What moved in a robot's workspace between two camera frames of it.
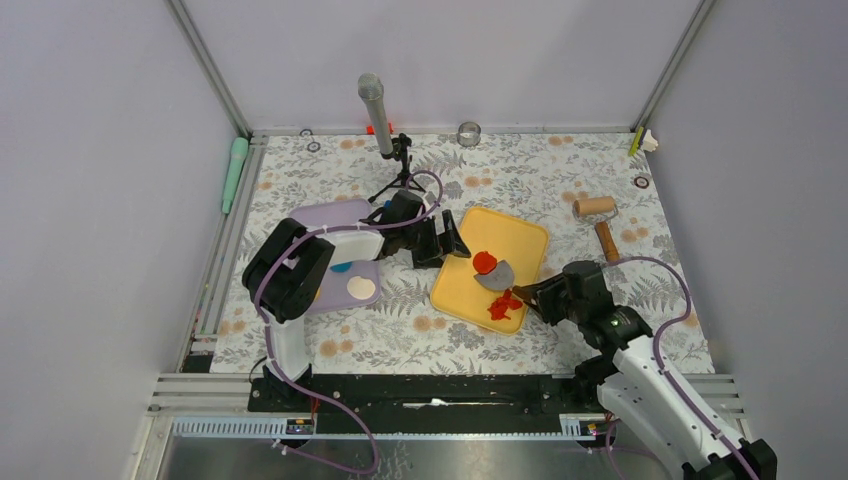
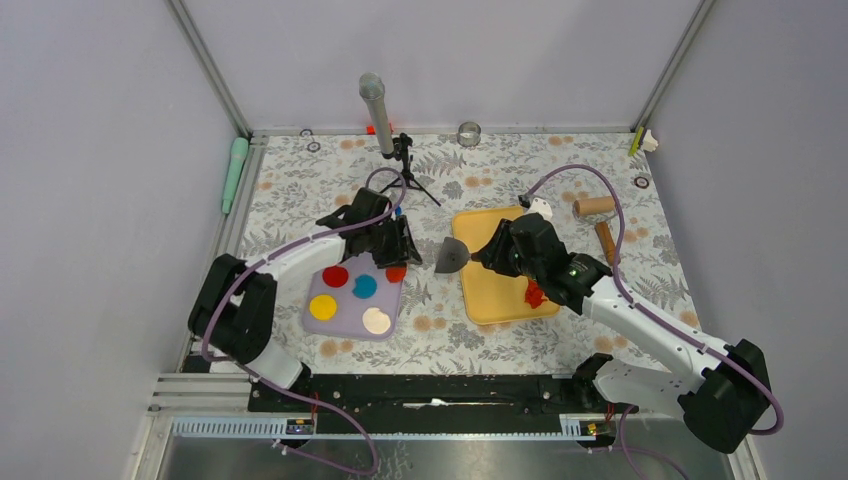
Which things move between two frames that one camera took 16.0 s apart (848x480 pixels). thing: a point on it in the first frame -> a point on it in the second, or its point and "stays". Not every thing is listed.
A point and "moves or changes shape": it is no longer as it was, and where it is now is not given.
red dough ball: x=484 y=262 moves or changes shape
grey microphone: x=371 y=88 stays
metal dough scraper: x=501 y=278 moves or changes shape
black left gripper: x=370 y=404 stays
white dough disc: x=360 y=288 -> x=376 y=321
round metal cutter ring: x=469 y=134 stays
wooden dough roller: x=599 y=210 stays
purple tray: x=354 y=289 moves or changes shape
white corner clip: x=649 y=142 stays
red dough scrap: x=499 y=307 moves or changes shape
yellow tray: x=520 y=243 moves or changes shape
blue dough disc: x=341 y=267 -> x=365 y=286
